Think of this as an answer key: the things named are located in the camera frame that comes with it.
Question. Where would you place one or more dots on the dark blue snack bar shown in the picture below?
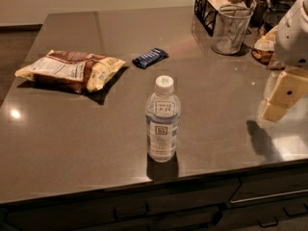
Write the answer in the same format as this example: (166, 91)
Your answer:
(149, 58)

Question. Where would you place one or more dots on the brown chip bag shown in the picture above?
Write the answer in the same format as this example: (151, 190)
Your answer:
(79, 72)

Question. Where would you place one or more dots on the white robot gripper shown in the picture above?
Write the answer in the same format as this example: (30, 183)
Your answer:
(293, 38)

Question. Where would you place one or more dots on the dark cabinet drawer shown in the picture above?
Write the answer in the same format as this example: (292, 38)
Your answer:
(267, 198)
(173, 206)

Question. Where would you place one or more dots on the dark cabinet drawer left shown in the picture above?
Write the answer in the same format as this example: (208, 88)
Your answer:
(173, 206)

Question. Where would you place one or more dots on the dark cabinet drawer right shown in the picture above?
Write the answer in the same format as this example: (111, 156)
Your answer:
(267, 198)

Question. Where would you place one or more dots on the brown snack bag with label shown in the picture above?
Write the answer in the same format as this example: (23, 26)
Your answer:
(263, 51)

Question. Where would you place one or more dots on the black wire basket organizer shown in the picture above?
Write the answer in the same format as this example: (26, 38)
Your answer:
(206, 11)

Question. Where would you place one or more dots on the clear blue-labelled plastic water bottle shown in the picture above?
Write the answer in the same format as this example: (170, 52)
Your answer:
(162, 113)

